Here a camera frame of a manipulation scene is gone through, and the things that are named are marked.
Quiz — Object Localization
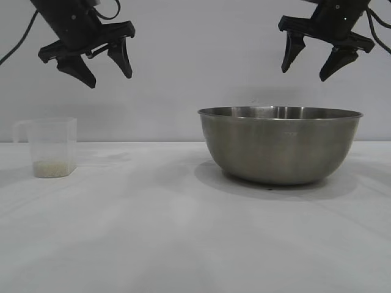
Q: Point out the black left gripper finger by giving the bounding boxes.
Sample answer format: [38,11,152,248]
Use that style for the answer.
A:
[56,54,97,89]
[106,36,134,79]

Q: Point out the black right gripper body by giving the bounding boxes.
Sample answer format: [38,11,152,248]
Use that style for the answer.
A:
[277,0,376,53]

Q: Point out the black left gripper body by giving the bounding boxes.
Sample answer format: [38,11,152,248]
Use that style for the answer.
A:
[29,0,136,64]

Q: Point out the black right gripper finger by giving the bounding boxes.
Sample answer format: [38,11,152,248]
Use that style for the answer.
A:
[319,46,360,82]
[281,31,307,74]

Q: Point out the clear plastic measuring cup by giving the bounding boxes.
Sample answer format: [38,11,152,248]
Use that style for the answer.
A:
[12,117,78,179]

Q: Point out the stainless steel mixing bowl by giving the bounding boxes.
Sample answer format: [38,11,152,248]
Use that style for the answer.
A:
[197,106,364,186]

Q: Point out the white rice grains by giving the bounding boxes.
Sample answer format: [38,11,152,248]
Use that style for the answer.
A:
[33,161,76,178]

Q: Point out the black left camera cable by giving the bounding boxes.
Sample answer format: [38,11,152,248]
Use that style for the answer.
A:
[91,0,122,20]

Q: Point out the dark left arm cable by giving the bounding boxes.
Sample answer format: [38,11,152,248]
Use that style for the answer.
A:
[0,7,39,65]

